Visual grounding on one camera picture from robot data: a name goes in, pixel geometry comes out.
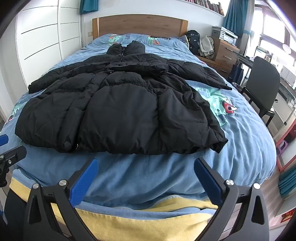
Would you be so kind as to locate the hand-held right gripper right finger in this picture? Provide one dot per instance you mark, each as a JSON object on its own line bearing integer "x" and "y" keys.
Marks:
{"x": 208, "y": 180}

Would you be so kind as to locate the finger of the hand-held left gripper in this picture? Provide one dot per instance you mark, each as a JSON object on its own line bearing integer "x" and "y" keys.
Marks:
{"x": 12, "y": 155}
{"x": 3, "y": 140}

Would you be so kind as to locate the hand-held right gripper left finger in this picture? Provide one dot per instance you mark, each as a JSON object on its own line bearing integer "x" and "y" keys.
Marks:
{"x": 85, "y": 178}

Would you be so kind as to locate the black puffer jacket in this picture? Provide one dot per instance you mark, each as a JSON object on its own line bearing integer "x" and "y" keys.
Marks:
{"x": 127, "y": 104}

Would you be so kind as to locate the blue printed blanket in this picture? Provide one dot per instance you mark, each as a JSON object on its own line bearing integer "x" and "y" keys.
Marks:
{"x": 138, "y": 176}

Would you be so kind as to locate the person's dark trousers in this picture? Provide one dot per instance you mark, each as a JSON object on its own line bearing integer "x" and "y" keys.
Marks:
{"x": 13, "y": 213}

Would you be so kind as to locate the yellow bed sheet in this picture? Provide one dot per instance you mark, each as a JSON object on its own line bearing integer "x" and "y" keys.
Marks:
{"x": 143, "y": 222}

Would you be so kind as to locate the stack of teal mats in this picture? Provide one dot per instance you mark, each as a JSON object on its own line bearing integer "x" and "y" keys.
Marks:
{"x": 288, "y": 183}

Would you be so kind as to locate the purple stool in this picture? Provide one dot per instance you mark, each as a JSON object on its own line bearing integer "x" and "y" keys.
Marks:
{"x": 282, "y": 148}

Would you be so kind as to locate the red box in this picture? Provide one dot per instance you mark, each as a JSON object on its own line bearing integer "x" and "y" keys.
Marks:
{"x": 289, "y": 217}

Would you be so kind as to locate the waste bin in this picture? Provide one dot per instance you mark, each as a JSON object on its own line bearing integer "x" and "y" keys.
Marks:
{"x": 236, "y": 86}

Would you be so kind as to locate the dark shopping bag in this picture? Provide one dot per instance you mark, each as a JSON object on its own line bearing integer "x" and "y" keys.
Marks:
{"x": 236, "y": 73}

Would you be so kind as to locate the white wardrobe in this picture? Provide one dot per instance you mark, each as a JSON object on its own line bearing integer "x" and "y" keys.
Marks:
{"x": 39, "y": 34}

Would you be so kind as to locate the black chair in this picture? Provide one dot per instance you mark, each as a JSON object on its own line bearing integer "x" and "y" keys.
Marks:
{"x": 263, "y": 78}

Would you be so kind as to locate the glass desk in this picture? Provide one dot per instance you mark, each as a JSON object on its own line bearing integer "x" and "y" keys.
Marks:
{"x": 245, "y": 60}

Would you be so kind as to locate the wooden dresser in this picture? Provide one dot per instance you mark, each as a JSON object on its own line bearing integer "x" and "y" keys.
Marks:
{"x": 225, "y": 53}

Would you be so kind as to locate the beige clothing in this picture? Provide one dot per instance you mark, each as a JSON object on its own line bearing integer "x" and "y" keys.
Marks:
{"x": 207, "y": 46}

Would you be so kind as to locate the black backpack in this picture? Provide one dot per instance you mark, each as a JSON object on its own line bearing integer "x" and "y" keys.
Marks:
{"x": 193, "y": 41}

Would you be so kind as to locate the grey white printer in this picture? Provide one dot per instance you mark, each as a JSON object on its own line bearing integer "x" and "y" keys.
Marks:
{"x": 225, "y": 34}

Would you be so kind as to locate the round white lamp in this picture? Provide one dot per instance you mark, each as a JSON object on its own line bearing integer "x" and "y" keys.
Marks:
{"x": 287, "y": 48}

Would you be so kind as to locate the short teal curtain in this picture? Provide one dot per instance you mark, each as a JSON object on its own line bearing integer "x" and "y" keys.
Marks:
{"x": 91, "y": 5}

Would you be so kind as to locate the wooden headboard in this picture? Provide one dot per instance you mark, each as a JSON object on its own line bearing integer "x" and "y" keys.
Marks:
{"x": 138, "y": 25}

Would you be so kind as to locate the long teal curtain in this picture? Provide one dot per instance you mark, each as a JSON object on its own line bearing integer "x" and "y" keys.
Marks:
{"x": 235, "y": 16}

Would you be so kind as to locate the side window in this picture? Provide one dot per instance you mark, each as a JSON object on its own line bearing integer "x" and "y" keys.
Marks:
{"x": 270, "y": 23}

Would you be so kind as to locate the row of books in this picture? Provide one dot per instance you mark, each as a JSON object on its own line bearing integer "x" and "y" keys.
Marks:
{"x": 212, "y": 5}

